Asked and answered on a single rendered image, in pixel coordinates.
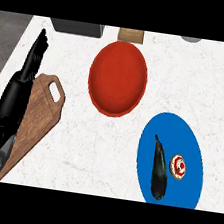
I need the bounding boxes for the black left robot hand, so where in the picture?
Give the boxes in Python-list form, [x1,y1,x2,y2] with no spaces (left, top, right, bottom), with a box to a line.
[0,22,52,158]

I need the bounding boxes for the blue plate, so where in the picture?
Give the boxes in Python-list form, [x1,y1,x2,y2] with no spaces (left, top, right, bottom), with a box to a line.
[130,108,213,211]

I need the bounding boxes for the red bowl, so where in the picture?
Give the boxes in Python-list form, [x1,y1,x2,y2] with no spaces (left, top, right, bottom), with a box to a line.
[83,36,154,122]

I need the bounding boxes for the brown wooden cutting board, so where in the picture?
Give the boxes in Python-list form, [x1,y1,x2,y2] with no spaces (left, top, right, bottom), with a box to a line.
[0,66,70,190]

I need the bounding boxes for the grey round object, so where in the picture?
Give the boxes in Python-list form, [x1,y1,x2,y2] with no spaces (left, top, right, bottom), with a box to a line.
[180,35,203,45]

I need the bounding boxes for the dark grey appliance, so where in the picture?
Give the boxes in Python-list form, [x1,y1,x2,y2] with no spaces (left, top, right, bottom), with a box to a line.
[49,17,106,39]

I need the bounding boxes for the light brown wooden block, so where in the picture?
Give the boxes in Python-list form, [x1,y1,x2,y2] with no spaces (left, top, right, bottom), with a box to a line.
[116,26,146,45]

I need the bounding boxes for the dark purple eggplant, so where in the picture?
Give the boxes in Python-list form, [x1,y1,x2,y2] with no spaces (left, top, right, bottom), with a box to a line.
[145,133,175,202]

